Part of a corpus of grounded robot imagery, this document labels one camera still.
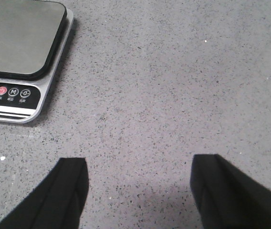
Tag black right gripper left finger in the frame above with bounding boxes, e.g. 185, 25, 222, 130
0, 158, 89, 229

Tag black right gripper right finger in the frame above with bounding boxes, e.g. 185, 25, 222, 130
190, 154, 271, 229

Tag black silver kitchen scale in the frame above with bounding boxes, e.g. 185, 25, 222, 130
0, 0, 73, 124

